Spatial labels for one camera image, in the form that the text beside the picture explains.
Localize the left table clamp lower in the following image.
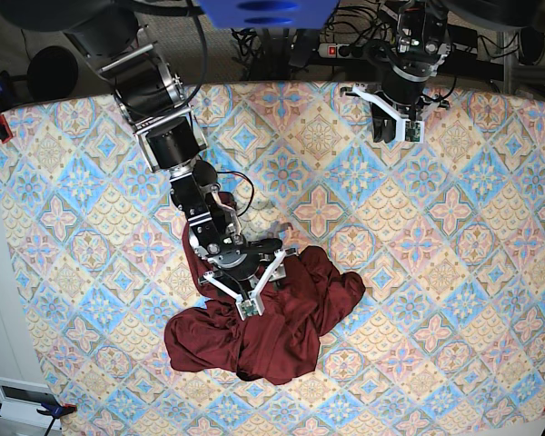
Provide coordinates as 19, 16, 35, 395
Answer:
0, 401, 77, 435

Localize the white wall vent panel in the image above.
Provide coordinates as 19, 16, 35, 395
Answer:
0, 377, 57, 429

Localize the patterned tablecloth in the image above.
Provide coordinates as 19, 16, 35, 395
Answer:
0, 83, 545, 435

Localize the maroon t-shirt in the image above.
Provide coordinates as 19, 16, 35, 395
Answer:
164, 245, 365, 385

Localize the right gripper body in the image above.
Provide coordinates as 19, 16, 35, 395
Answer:
188, 235, 282, 282

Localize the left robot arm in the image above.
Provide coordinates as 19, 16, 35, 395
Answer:
363, 1, 545, 143

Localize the white power strip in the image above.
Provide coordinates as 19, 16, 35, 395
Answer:
318, 43, 363, 59

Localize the black round stool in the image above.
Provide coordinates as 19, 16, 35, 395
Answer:
26, 45, 78, 102

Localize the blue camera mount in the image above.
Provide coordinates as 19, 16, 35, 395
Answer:
198, 0, 339, 30

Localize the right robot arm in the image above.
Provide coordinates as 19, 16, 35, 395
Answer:
0, 1, 287, 300

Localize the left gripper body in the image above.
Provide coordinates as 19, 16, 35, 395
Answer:
379, 63, 430, 106

